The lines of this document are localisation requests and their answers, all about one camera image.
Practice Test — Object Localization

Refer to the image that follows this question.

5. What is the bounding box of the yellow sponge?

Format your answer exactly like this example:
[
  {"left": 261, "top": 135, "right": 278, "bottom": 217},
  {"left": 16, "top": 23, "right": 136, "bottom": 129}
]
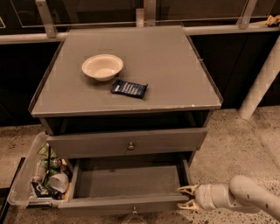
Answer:
[{"left": 62, "top": 182, "right": 72, "bottom": 200}]

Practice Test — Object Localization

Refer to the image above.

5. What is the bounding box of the white diagonal post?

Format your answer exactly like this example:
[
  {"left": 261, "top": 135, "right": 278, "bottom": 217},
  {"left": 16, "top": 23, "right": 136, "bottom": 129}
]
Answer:
[{"left": 238, "top": 37, "right": 280, "bottom": 120}]

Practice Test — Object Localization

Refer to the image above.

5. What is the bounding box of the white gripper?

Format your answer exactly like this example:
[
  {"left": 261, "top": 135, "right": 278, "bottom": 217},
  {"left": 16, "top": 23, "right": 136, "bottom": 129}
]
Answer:
[{"left": 177, "top": 184, "right": 222, "bottom": 211}]

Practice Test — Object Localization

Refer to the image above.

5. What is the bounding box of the clear plastic bottle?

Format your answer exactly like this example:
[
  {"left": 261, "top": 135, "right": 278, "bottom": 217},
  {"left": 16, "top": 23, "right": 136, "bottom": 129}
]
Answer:
[{"left": 31, "top": 160, "right": 46, "bottom": 184}]

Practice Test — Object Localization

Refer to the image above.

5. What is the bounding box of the white bowl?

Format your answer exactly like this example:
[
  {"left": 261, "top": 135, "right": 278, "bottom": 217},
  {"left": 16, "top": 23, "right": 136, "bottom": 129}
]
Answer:
[{"left": 81, "top": 54, "right": 123, "bottom": 81}]

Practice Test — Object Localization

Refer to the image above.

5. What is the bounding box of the white paper cup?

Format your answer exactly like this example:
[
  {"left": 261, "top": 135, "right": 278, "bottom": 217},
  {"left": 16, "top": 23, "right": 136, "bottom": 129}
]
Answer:
[{"left": 49, "top": 173, "right": 69, "bottom": 193}]

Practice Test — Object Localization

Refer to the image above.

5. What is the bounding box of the blue snack packet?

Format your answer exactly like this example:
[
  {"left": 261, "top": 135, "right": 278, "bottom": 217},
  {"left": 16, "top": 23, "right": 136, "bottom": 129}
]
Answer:
[{"left": 110, "top": 79, "right": 148, "bottom": 99}]

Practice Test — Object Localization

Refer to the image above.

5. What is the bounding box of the grey drawer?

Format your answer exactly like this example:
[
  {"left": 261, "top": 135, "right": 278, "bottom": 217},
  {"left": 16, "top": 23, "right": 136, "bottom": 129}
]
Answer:
[
  {"left": 59, "top": 153, "right": 190, "bottom": 216},
  {"left": 47, "top": 128, "right": 207, "bottom": 158}
]

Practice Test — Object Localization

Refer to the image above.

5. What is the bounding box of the green soda can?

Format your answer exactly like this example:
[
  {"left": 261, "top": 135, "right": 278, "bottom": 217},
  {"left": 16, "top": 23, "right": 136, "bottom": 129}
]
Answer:
[{"left": 44, "top": 157, "right": 61, "bottom": 169}]

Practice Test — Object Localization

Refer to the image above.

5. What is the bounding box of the metal railing frame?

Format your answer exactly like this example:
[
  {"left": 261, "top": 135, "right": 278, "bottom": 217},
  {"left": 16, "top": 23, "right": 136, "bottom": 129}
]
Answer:
[{"left": 0, "top": 0, "right": 280, "bottom": 45}]

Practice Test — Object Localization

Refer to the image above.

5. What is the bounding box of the green chip bag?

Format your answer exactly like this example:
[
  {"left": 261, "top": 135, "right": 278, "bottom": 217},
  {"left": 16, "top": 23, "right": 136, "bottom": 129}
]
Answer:
[{"left": 38, "top": 143, "right": 57, "bottom": 158}]

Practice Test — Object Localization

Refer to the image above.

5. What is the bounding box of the grey drawer cabinet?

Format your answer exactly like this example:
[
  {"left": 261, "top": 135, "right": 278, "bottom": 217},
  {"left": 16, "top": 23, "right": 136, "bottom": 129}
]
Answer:
[{"left": 28, "top": 24, "right": 224, "bottom": 167}]

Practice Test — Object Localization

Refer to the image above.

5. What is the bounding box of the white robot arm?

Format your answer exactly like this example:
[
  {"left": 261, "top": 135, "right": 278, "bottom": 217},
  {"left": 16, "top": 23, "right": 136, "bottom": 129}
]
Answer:
[{"left": 178, "top": 175, "right": 280, "bottom": 221}]

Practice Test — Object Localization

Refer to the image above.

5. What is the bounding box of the clear plastic bin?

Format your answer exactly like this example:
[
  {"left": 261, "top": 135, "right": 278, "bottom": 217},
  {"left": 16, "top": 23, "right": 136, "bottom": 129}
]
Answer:
[{"left": 8, "top": 132, "right": 74, "bottom": 208}]

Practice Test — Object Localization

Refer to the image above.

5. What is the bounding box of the blue white snack bag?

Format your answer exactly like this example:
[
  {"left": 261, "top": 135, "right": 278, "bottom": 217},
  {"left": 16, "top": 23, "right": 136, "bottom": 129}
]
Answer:
[{"left": 31, "top": 182, "right": 62, "bottom": 200}]

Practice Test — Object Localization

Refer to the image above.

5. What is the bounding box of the grey top drawer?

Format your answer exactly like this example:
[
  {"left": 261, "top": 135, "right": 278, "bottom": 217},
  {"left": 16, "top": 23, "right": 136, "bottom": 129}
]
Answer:
[{"left": 47, "top": 128, "right": 207, "bottom": 158}]

